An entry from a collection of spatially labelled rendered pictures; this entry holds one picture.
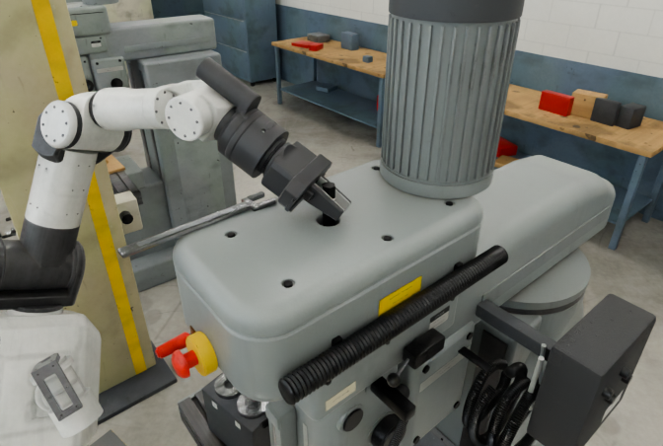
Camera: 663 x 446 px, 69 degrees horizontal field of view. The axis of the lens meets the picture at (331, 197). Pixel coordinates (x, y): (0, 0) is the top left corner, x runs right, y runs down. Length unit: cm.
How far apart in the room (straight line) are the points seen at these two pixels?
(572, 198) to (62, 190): 104
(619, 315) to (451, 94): 46
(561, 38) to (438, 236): 452
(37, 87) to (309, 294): 184
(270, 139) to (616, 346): 61
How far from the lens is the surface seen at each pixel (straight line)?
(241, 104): 72
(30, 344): 101
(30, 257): 101
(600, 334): 89
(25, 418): 102
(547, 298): 120
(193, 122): 72
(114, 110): 86
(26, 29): 226
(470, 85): 75
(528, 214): 110
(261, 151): 70
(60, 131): 90
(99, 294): 276
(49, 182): 96
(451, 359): 103
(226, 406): 152
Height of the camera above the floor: 228
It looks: 29 degrees down
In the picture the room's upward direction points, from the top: straight up
